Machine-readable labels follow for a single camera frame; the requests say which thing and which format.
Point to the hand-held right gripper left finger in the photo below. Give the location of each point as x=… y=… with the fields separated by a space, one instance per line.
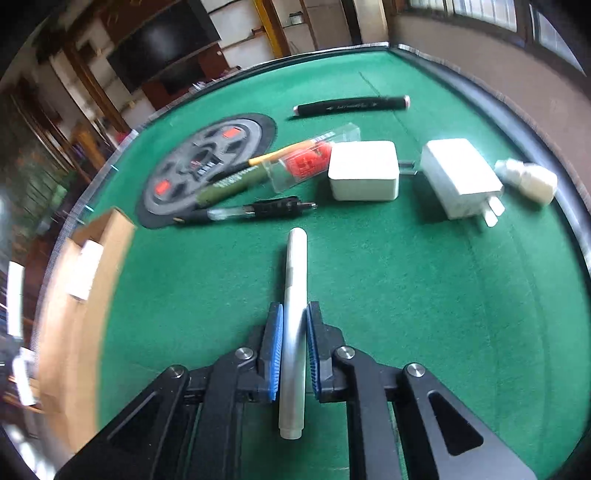
x=275 y=355

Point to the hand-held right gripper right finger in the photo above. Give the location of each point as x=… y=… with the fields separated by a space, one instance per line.
x=313 y=355

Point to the silver marker pen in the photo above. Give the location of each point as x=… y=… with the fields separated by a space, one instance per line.
x=295 y=277

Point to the cardboard box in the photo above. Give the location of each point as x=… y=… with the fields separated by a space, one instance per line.
x=60 y=346

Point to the white charger with prongs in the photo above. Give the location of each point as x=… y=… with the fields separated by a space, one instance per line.
x=461 y=180

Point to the black clear ballpoint pen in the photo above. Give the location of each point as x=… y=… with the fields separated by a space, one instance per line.
x=258 y=208

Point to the green pen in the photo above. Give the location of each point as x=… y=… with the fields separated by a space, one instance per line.
x=231 y=183

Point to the round grey table control panel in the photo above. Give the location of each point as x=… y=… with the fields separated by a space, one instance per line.
x=184 y=194

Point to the white square power adapter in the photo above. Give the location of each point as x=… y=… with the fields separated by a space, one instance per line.
x=362 y=170

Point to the clear box with red contents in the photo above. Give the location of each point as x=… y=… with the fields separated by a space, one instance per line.
x=304 y=164

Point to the white item in cardboard box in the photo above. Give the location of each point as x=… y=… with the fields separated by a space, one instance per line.
x=85 y=272

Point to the black marker with pink cap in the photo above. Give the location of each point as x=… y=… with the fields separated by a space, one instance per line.
x=351 y=107

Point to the small white bottle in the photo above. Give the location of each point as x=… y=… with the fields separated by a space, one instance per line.
x=531 y=182

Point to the wooden chair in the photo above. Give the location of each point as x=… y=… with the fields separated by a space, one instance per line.
x=87 y=147

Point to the black television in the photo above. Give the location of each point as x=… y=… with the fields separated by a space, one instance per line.
x=157 y=41

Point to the white jar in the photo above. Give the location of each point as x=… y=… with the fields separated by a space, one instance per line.
x=295 y=20

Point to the wooden wall shelf unit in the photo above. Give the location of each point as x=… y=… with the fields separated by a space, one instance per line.
x=272 y=27

